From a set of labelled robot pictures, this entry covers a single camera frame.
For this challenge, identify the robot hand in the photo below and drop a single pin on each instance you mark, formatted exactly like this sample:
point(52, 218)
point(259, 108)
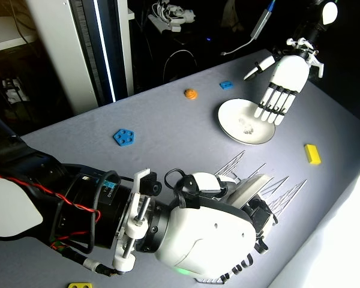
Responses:
point(210, 237)
point(291, 73)

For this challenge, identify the white round plate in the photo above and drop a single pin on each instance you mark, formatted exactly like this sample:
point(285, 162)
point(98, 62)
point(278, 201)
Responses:
point(249, 189)
point(237, 120)

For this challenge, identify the small blue square piece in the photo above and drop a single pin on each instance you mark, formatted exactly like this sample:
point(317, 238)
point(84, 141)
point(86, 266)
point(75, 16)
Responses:
point(226, 85)

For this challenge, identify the yellow rectangular block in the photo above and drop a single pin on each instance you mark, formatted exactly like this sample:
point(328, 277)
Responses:
point(312, 153)

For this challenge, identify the orange swirl toy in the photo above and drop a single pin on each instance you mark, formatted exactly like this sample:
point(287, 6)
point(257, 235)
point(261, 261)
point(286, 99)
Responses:
point(191, 94)

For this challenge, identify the grey table cloth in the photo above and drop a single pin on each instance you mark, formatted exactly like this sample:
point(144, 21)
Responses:
point(168, 126)

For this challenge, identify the blue pentagon piece with holes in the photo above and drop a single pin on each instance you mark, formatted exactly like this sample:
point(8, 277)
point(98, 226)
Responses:
point(124, 142)

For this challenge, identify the spare white robot part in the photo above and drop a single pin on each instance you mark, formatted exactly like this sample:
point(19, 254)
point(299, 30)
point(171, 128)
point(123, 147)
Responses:
point(168, 18)

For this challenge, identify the yellow flat piece with holes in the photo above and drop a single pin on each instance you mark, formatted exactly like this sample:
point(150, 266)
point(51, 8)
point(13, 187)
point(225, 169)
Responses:
point(79, 285)

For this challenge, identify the white cabinet with light strip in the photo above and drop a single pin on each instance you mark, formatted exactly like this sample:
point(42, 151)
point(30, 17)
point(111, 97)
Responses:
point(57, 45)

